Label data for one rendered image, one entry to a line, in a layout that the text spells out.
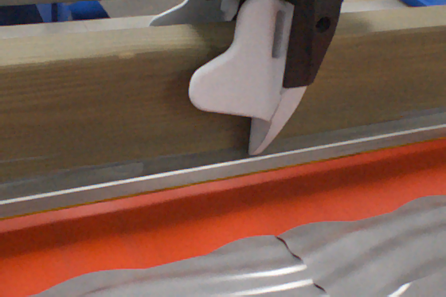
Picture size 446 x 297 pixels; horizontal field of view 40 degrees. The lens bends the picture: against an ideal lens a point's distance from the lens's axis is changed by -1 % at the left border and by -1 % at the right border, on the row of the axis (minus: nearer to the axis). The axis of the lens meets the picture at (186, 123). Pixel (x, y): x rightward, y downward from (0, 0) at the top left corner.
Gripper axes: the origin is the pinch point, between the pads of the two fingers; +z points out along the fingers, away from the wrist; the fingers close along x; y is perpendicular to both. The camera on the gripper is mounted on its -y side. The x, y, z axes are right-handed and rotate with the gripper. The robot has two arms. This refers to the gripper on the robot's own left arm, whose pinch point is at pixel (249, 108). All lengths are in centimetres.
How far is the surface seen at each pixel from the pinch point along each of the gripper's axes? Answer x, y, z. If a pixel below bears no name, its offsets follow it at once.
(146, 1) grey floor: -247, -87, 101
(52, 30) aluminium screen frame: -15.8, 7.9, 1.9
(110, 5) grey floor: -245, -68, 101
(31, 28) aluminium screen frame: -16.5, 9.3, 1.9
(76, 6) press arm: -36.7, 0.9, 9.3
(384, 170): 1.6, -10.3, 5.3
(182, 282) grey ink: 7.2, 6.5, 4.5
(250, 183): 0.4, -0.8, 5.3
